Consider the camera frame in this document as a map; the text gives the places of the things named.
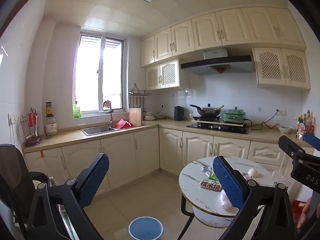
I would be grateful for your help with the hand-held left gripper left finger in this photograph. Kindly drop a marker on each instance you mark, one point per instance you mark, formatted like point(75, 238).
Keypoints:
point(95, 177)

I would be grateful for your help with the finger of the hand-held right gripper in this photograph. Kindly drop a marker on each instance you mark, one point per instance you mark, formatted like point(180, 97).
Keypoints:
point(291, 147)
point(312, 141)

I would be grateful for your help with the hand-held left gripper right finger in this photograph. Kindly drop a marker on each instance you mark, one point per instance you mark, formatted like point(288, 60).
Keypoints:
point(227, 182)

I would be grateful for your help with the white tissue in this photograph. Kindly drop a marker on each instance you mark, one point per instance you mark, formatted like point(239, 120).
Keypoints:
point(225, 200)

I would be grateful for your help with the red white snack wrapper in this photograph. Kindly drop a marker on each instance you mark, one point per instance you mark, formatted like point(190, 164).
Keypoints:
point(209, 186)

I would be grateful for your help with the small white wrapper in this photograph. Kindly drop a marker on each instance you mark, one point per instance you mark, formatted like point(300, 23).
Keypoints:
point(206, 169)

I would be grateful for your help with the blue plastic bucket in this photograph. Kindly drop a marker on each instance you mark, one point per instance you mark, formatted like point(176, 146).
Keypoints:
point(145, 230)

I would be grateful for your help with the person's right hand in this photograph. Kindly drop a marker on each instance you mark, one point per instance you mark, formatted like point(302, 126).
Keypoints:
point(305, 212)

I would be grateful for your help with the cluster of condiment bottles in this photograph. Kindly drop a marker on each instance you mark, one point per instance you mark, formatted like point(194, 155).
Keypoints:
point(303, 126)

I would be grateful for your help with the white bowl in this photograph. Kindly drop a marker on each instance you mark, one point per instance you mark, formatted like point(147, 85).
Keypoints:
point(285, 129)

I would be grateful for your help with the clear plastic bag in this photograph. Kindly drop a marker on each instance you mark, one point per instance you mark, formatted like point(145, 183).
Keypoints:
point(282, 181)

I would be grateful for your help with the red crate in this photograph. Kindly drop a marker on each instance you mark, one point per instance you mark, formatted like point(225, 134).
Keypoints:
point(300, 206)

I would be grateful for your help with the round marble table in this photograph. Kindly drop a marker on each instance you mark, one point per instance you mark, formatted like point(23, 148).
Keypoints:
point(195, 187)

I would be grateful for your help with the steel sink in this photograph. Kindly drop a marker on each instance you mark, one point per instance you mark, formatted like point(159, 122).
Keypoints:
point(97, 130)

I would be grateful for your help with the black gas stove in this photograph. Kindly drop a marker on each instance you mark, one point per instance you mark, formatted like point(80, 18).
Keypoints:
point(215, 128)

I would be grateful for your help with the red dish in sink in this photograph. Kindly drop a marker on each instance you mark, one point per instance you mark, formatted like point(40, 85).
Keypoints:
point(121, 124)

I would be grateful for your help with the steel faucet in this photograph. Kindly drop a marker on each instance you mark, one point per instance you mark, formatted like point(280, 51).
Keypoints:
point(111, 120)

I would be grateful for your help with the green electric cooker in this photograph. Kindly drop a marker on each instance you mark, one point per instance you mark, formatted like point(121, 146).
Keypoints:
point(233, 117)

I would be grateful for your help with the green bottle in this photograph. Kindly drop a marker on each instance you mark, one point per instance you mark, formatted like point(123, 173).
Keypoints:
point(77, 111)

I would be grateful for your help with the purple dish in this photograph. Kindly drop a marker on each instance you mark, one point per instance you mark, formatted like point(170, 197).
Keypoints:
point(32, 142)

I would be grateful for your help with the wooden cutting board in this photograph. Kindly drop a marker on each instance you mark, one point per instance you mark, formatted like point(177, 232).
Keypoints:
point(135, 116)

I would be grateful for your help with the dark wok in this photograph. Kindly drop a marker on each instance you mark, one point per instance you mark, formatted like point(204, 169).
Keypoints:
point(207, 111)

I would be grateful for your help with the stack of white bowls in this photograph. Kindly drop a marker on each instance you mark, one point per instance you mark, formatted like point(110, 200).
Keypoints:
point(150, 116)

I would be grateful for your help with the wide lattice door cabinet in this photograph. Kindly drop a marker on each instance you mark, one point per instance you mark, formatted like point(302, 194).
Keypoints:
point(272, 67)

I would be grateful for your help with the sauce bottle yellow label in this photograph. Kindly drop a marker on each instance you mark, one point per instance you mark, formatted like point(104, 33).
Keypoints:
point(49, 109)

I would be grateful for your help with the black mesh chair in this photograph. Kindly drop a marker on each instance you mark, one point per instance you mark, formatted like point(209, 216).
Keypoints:
point(12, 180)

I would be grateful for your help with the black electric kettle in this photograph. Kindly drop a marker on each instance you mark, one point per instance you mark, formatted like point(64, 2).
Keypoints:
point(178, 113)

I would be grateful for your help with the sliding window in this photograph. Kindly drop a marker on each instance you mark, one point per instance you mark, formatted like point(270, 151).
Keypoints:
point(87, 80)

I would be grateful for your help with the range hood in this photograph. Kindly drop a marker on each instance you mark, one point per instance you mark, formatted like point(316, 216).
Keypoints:
point(215, 61)

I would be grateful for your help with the small lattice door cabinet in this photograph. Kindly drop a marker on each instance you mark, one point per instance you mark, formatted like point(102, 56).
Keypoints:
point(170, 75)

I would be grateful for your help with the wall utensil rack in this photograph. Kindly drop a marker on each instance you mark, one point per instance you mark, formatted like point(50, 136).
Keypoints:
point(138, 95)

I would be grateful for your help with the white wall outlet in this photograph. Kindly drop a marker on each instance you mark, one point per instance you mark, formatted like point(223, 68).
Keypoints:
point(11, 119)

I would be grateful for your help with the cream upper wall cabinets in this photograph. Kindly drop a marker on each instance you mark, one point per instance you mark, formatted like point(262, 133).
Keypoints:
point(207, 30)

